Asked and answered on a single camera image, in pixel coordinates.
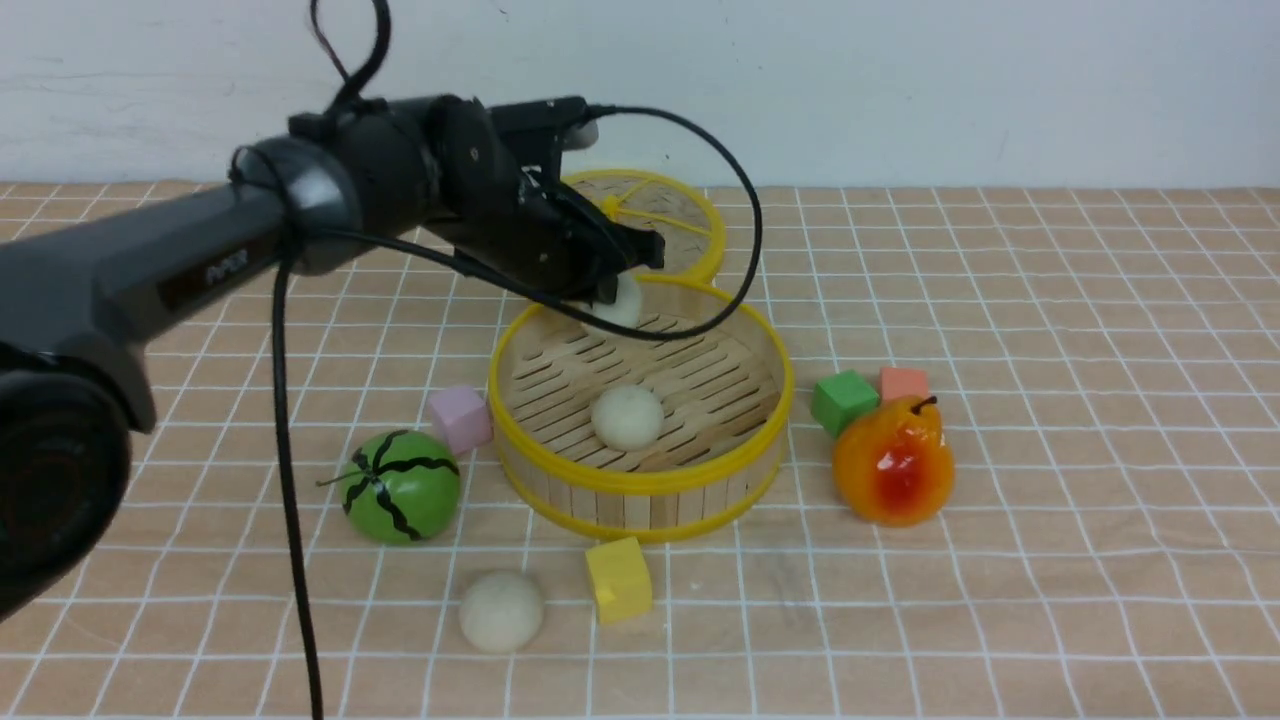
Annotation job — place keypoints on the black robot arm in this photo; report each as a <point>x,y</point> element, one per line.
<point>80,305</point>

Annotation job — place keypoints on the green toy watermelon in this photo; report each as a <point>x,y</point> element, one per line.
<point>400,487</point>

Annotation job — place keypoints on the bamboo steamer tray yellow rim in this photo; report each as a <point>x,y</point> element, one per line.
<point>726,394</point>

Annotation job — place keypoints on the orange toy pear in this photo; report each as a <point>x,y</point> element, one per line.
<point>893,467</point>

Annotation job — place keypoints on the pink foam cube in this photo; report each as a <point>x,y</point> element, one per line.
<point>461,417</point>

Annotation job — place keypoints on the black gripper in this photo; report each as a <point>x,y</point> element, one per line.
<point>524,223</point>

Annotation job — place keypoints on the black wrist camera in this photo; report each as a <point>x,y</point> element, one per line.
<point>537,132</point>

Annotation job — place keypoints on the white bun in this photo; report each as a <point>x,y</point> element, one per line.
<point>627,418</point>
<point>626,308</point>
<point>501,612</point>

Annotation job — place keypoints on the green foam cube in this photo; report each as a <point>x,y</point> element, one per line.
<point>841,398</point>

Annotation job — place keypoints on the white bun front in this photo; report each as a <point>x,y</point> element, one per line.
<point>501,612</point>

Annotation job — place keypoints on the orange foam cube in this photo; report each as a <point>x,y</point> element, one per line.
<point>902,381</point>

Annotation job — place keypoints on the bamboo steamer lid yellow rim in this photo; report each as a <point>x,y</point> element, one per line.
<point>692,226</point>

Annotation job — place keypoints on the yellow foam cube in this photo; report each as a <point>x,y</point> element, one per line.
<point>620,580</point>

